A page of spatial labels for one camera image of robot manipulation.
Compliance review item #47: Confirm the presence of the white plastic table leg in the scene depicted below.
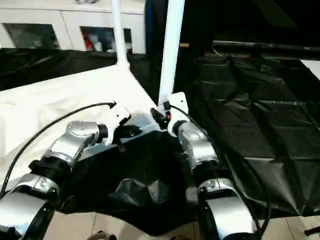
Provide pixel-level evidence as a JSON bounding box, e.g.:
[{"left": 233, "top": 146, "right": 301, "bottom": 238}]
[
  {"left": 157, "top": 0, "right": 187, "bottom": 109},
  {"left": 110, "top": 0, "right": 131, "bottom": 71}
]

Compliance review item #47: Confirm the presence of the white plastic table top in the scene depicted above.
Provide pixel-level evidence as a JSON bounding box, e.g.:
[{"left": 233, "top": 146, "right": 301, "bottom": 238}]
[{"left": 0, "top": 64, "right": 169, "bottom": 194}]

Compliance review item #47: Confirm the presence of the red bottle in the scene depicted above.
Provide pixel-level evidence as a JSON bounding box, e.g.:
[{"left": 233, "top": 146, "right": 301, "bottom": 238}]
[{"left": 83, "top": 31, "right": 95, "bottom": 53}]

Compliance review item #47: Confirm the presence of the black work mat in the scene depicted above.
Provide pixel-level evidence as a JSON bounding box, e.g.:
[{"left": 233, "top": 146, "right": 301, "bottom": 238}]
[{"left": 0, "top": 47, "right": 320, "bottom": 236}]

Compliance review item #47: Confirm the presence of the white cabinet with glass doors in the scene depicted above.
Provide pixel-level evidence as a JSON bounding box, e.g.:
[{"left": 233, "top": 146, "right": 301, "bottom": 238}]
[{"left": 0, "top": 0, "right": 147, "bottom": 54}]

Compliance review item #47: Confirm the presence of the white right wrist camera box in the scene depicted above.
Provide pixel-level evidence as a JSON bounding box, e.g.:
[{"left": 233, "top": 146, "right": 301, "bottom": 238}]
[{"left": 162, "top": 92, "right": 190, "bottom": 138}]

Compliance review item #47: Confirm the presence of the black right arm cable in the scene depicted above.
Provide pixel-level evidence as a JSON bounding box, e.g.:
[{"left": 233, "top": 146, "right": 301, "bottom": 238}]
[{"left": 164, "top": 103, "right": 274, "bottom": 237}]

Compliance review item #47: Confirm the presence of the grey horizontal rail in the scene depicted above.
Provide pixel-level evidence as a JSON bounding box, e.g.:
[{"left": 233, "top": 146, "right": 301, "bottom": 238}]
[{"left": 212, "top": 41, "right": 320, "bottom": 53}]

